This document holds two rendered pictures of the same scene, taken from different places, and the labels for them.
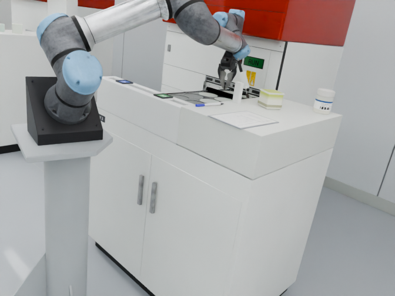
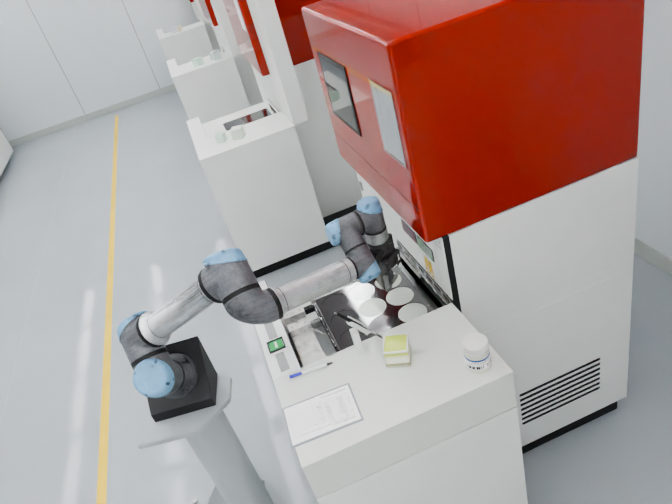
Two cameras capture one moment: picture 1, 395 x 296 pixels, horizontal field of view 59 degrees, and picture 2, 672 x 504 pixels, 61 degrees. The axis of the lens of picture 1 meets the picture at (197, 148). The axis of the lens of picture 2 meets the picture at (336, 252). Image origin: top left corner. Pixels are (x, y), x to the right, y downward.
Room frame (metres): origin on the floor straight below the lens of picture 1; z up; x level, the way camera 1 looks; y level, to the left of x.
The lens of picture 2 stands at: (0.44, -0.99, 2.19)
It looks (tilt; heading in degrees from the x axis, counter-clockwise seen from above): 33 degrees down; 40
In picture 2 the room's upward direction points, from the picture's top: 17 degrees counter-clockwise
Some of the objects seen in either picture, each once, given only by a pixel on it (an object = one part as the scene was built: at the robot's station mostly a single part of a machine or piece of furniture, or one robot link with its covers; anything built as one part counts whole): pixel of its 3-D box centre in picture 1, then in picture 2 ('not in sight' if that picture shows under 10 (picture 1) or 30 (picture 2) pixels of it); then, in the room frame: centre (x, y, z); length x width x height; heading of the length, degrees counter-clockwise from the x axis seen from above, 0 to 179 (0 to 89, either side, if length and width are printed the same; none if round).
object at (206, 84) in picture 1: (233, 98); (423, 284); (1.85, -0.15, 0.89); 0.44 x 0.02 x 0.10; 49
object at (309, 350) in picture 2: not in sight; (307, 346); (1.47, 0.13, 0.87); 0.36 x 0.08 x 0.03; 49
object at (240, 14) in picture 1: (234, 22); (370, 215); (1.72, -0.09, 1.27); 0.09 x 0.08 x 0.11; 146
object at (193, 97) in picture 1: (210, 101); (372, 308); (1.69, -0.03, 0.90); 0.34 x 0.34 x 0.01; 49
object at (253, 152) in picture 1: (264, 128); (390, 392); (1.36, -0.26, 0.89); 0.62 x 0.35 x 0.14; 139
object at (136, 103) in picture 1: (141, 106); (274, 338); (1.45, 0.26, 0.89); 0.55 x 0.09 x 0.14; 49
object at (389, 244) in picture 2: (230, 57); (382, 253); (1.74, -0.09, 1.11); 0.09 x 0.08 x 0.12; 169
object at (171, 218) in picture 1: (193, 202); (381, 423); (1.55, -0.02, 0.41); 0.96 x 0.64 x 0.82; 49
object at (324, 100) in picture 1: (323, 101); (476, 353); (1.48, -0.50, 1.01); 0.07 x 0.07 x 0.10
